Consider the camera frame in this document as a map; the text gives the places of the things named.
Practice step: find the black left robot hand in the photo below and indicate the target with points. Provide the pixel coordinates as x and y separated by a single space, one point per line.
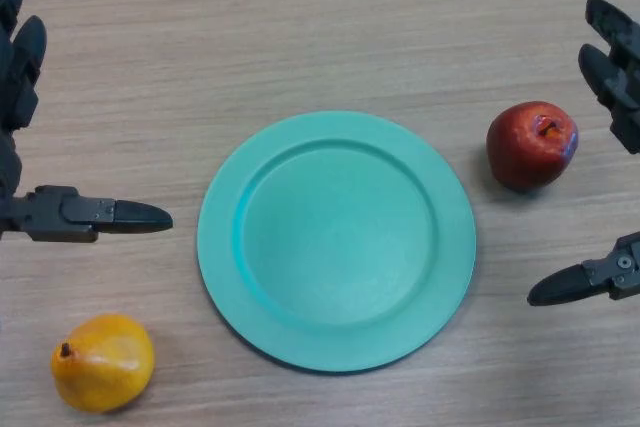
20 77

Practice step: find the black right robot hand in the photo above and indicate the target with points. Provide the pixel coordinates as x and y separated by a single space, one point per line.
622 77

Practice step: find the yellow pear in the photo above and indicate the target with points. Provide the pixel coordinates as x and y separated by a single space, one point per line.
105 367

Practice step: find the green round plate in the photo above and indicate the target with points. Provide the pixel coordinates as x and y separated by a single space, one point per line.
340 247

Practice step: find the red apple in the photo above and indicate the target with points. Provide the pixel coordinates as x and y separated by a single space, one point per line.
520 152

